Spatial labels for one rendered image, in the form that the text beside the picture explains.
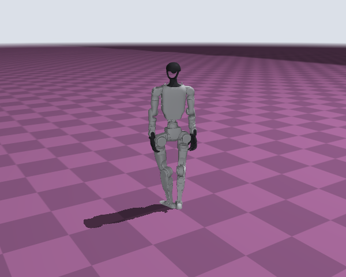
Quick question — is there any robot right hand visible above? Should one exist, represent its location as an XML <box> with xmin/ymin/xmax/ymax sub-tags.
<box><xmin>188</xmin><ymin>129</ymin><xmax>197</xmax><ymax>151</ymax></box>

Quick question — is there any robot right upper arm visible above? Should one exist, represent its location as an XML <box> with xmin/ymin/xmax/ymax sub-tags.
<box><xmin>185</xmin><ymin>86</ymin><xmax>195</xmax><ymax>115</ymax></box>

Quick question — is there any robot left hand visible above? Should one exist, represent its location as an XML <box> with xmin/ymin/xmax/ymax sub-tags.
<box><xmin>149</xmin><ymin>132</ymin><xmax>160</xmax><ymax>152</ymax></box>

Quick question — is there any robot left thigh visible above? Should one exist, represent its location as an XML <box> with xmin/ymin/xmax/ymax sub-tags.
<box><xmin>154</xmin><ymin>132</ymin><xmax>173</xmax><ymax>177</ymax></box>

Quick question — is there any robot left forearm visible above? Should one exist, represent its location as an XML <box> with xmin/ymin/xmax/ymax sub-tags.
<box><xmin>148</xmin><ymin>109</ymin><xmax>156</xmax><ymax>137</ymax></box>

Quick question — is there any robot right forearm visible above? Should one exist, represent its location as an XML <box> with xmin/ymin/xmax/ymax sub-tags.
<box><xmin>188</xmin><ymin>109</ymin><xmax>196</xmax><ymax>134</ymax></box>

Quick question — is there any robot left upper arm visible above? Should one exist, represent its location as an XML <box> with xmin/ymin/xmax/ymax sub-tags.
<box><xmin>150</xmin><ymin>87</ymin><xmax>163</xmax><ymax>117</ymax></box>

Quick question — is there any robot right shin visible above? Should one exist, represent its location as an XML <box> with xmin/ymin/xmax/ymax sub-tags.
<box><xmin>176</xmin><ymin>166</ymin><xmax>186</xmax><ymax>204</ymax></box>

